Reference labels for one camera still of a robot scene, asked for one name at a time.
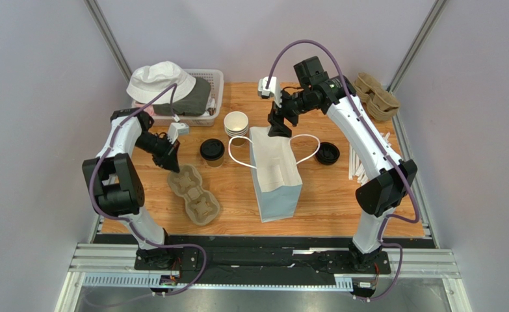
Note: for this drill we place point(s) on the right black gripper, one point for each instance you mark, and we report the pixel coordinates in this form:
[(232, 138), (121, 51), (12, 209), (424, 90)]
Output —
[(285, 108)]

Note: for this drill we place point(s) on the white bucket hat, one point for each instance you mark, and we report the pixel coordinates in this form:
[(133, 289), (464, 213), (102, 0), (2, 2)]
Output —
[(149, 81)]

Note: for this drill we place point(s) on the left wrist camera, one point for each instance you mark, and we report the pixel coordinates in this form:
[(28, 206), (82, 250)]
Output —
[(177, 129)]

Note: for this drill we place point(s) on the black coffee cup lid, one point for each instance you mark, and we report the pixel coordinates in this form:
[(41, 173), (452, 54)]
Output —
[(212, 149)]

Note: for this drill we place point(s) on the white paper bag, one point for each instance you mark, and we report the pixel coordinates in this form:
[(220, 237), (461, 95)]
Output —
[(274, 167)]

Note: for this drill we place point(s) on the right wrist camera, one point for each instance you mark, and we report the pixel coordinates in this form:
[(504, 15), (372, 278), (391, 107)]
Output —
[(269, 87)]

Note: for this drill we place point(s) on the pink cloth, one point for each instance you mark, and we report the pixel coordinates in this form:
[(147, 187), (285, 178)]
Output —
[(149, 109)]

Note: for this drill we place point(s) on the bundle of wrapped straws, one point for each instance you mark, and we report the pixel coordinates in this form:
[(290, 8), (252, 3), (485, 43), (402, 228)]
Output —
[(356, 169)]

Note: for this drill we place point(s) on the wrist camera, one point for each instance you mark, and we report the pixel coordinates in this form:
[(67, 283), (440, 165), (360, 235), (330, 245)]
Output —
[(269, 87), (177, 129)]

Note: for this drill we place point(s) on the white paper coffee cup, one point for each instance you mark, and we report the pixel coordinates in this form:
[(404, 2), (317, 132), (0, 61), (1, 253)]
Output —
[(214, 163)]

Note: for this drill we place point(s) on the olive green cloth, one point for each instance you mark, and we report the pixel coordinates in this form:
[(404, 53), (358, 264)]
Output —
[(194, 104)]

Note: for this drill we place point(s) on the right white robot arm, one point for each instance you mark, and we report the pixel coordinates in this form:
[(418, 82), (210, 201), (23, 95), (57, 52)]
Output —
[(389, 176)]

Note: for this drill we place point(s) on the white plastic basket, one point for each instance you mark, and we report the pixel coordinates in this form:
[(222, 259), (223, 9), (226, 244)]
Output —
[(215, 78)]

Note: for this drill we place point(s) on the stack of paper cups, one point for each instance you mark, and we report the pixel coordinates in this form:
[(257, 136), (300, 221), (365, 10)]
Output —
[(236, 125)]

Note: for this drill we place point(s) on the brown cardboard cup carrier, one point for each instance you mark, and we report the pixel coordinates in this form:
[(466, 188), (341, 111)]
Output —
[(200, 205)]

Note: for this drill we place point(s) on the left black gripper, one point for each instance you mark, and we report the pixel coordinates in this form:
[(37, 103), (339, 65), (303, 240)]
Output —
[(169, 158)]

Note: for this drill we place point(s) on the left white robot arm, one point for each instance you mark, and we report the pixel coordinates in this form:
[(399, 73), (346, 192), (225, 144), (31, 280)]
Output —
[(115, 187)]

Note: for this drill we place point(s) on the cardboard cup carrier stack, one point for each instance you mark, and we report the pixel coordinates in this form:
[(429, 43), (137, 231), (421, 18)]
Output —
[(380, 104)]

